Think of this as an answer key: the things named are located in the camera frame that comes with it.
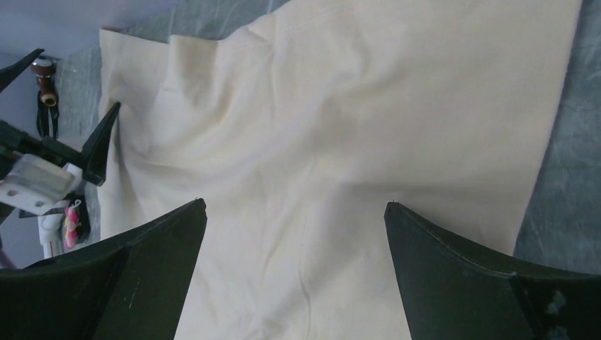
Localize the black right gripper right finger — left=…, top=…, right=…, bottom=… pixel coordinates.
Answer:
left=384, top=202, right=600, bottom=339

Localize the small black wire stand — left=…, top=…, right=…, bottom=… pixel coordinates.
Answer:
left=18, top=194, right=91, bottom=249

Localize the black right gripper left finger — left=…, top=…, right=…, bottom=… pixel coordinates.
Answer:
left=1, top=199, right=207, bottom=339

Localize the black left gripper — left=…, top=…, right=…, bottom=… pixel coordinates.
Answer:
left=0, top=48, right=121, bottom=186

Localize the white pvc pipe frame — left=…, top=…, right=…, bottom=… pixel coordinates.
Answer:
left=38, top=214, right=64, bottom=259

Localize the cream yellow t-shirt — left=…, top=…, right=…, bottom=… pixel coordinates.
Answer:
left=98, top=1, right=581, bottom=339

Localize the pink flower smiley brooch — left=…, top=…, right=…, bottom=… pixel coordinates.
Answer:
left=63, top=199, right=82, bottom=249

